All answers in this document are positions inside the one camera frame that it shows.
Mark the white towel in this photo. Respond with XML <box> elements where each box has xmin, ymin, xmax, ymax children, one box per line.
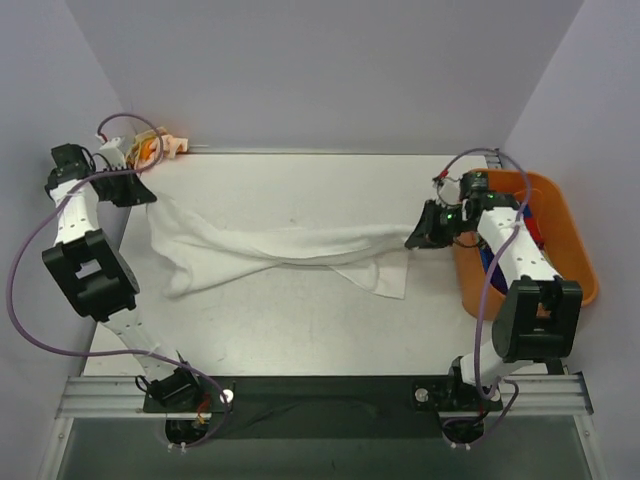
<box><xmin>146</xmin><ymin>195</ymin><xmax>412</xmax><ymax>300</ymax></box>

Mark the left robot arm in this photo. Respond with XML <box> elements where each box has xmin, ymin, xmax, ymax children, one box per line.
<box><xmin>42</xmin><ymin>144</ymin><xmax>204</xmax><ymax>412</ymax></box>

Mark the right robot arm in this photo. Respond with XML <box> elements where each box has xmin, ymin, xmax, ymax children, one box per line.
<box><xmin>405</xmin><ymin>171</ymin><xmax>583</xmax><ymax>410</ymax></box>

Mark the crumpled orange cloth pile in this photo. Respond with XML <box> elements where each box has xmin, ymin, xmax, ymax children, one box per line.
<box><xmin>125</xmin><ymin>127</ymin><xmax>189</xmax><ymax>170</ymax></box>

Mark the red cloth in basket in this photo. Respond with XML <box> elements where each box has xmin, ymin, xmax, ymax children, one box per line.
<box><xmin>523</xmin><ymin>205</ymin><xmax>545</xmax><ymax>250</ymax></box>

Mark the orange plastic basket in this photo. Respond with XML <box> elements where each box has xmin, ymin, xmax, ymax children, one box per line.
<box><xmin>453</xmin><ymin>172</ymin><xmax>599</xmax><ymax>317</ymax></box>

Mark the black base mat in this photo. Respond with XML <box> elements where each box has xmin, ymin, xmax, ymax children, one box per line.
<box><xmin>143</xmin><ymin>375</ymin><xmax>503</xmax><ymax>443</ymax></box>

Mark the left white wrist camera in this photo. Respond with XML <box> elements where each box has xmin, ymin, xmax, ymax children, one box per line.
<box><xmin>97</xmin><ymin>137</ymin><xmax>127</xmax><ymax>169</ymax></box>

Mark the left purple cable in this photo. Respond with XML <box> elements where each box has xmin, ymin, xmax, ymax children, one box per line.
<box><xmin>8</xmin><ymin>112</ymin><xmax>235</xmax><ymax>449</ymax></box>

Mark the aluminium frame rail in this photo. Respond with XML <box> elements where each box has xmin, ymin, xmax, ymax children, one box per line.
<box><xmin>57</xmin><ymin>374</ymin><xmax>593</xmax><ymax>419</ymax></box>

